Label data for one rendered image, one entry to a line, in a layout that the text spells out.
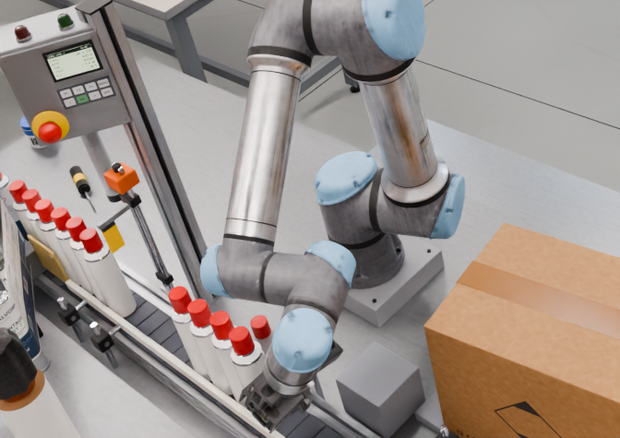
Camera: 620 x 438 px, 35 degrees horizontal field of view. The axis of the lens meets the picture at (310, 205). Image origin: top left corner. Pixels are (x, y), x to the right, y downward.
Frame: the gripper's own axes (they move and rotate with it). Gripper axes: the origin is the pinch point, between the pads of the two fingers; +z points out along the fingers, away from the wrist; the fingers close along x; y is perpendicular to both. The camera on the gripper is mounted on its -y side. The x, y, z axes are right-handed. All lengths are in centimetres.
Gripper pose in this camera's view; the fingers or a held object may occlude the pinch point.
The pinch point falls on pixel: (280, 403)
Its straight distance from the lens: 164.4
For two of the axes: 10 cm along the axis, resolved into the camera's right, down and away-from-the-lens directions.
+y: -6.9, 5.7, -4.4
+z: -1.6, 4.7, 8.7
